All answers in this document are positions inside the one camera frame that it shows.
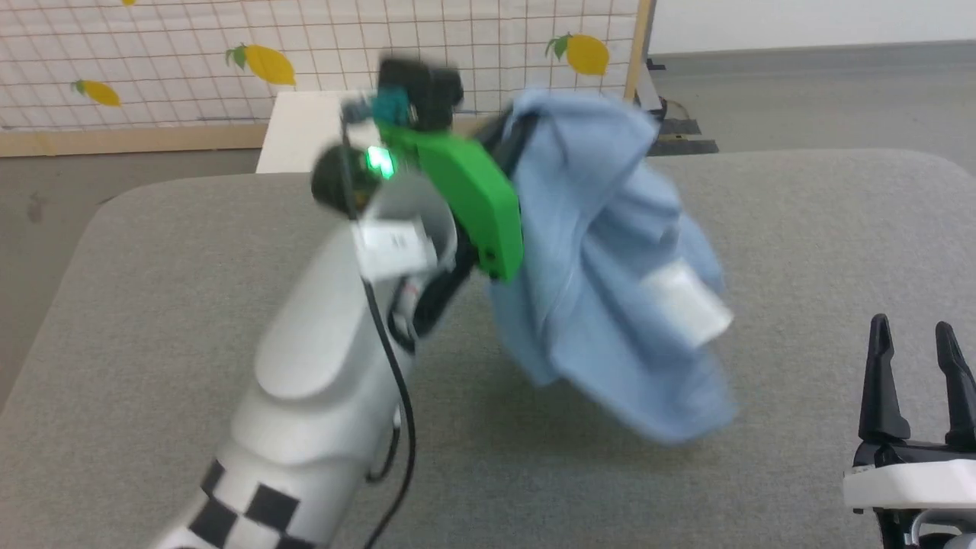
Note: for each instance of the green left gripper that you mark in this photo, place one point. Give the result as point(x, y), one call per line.
point(465, 191)

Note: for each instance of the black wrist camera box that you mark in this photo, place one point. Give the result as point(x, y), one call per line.
point(423, 91)

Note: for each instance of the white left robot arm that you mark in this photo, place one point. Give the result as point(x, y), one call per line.
point(320, 358)

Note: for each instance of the white box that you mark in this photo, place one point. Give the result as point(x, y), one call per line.
point(305, 130)

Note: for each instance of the light blue garment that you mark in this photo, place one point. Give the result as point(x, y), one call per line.
point(610, 267)

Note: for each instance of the lemon print partition screen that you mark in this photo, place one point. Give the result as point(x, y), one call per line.
point(152, 46)

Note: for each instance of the black partition base foot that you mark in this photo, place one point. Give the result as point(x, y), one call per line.
point(679, 137)

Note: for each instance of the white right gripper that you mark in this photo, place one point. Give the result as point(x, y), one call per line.
point(915, 480)

